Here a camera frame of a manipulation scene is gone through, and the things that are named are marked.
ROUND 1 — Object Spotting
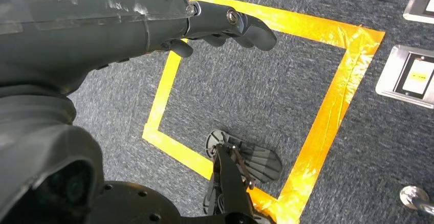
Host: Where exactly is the black robot hip plate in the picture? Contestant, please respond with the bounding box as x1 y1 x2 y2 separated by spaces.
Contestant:
86 181 184 224

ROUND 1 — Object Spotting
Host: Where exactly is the black robot foot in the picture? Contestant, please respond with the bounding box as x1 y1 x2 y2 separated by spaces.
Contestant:
205 129 283 185

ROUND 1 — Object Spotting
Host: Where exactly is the yellow floor tape square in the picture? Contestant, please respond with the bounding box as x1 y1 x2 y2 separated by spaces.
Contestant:
142 0 386 224

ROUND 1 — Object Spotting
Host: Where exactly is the steel floor plate yellow label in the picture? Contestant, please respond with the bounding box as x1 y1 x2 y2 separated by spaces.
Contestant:
375 44 434 110

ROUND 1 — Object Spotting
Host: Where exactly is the steel floor plate white label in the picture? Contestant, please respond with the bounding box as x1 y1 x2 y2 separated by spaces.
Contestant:
403 0 434 25

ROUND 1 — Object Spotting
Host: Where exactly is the chrome chair base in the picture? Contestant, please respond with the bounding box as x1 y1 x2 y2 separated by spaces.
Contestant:
399 185 434 216

